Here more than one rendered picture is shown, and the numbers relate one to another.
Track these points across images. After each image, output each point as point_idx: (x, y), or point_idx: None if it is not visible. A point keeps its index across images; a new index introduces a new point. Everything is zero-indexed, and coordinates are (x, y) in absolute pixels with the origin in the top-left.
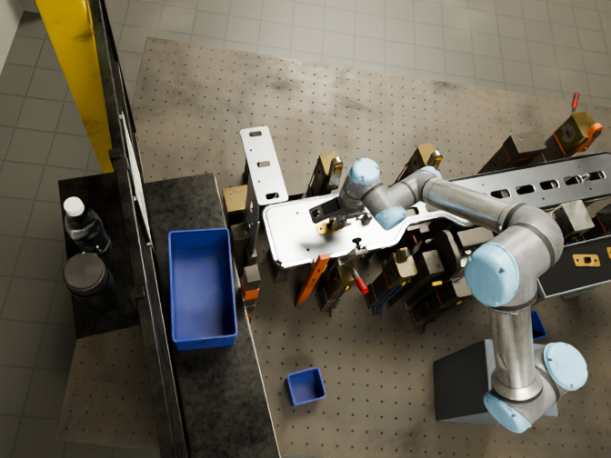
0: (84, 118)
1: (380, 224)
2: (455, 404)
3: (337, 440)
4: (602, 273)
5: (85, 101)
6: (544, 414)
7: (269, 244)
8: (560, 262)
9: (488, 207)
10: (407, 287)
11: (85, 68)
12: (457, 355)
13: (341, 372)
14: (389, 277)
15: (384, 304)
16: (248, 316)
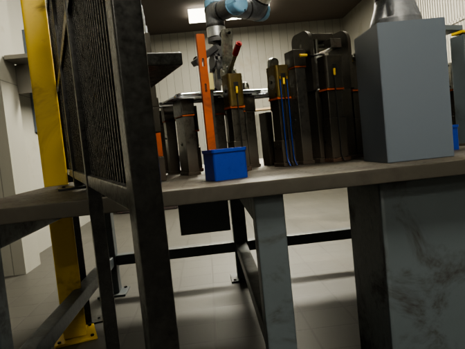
0: (32, 84)
1: (230, 4)
2: (378, 104)
3: (276, 177)
4: None
5: (36, 65)
6: (430, 18)
7: (168, 99)
8: None
9: None
10: (296, 103)
11: (39, 33)
12: (360, 97)
13: (267, 172)
14: (273, 89)
15: (297, 161)
16: (159, 149)
